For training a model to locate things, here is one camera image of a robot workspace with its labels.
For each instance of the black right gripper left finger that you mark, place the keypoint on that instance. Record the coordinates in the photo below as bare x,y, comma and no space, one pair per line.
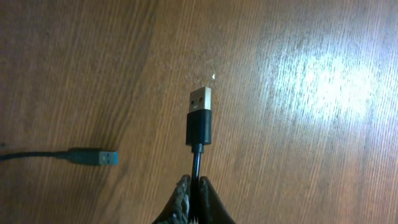
176,210

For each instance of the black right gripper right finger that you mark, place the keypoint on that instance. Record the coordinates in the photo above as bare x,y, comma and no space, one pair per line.
212,210

